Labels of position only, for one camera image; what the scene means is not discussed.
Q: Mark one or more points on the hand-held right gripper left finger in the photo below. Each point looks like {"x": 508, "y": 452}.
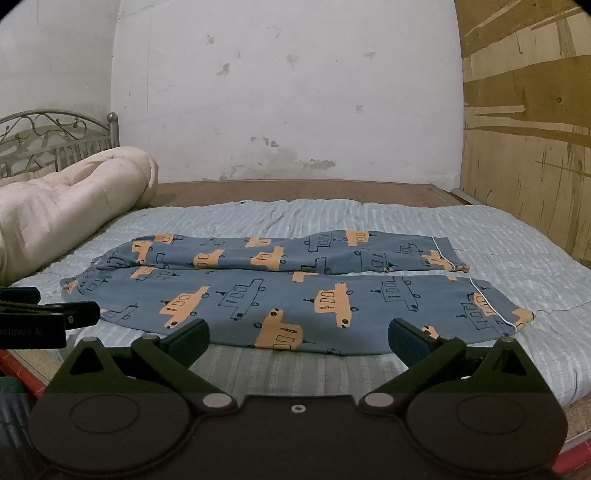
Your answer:
{"x": 187, "y": 336}

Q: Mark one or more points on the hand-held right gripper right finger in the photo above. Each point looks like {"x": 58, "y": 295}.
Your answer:
{"x": 407, "y": 339}

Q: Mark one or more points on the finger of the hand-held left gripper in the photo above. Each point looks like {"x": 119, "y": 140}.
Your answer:
{"x": 18, "y": 294}
{"x": 76, "y": 314}

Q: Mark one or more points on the blue car print pants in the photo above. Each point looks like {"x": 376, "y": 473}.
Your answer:
{"x": 286, "y": 295}

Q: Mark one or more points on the cream rolled comforter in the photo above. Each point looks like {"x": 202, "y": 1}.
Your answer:
{"x": 60, "y": 203}

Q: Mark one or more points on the light blue striped blanket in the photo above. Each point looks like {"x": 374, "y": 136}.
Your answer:
{"x": 498, "y": 230}

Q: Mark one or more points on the grey metal headboard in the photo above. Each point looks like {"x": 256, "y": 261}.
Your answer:
{"x": 41, "y": 134}

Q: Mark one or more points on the plywood board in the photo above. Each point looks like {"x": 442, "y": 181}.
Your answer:
{"x": 526, "y": 138}

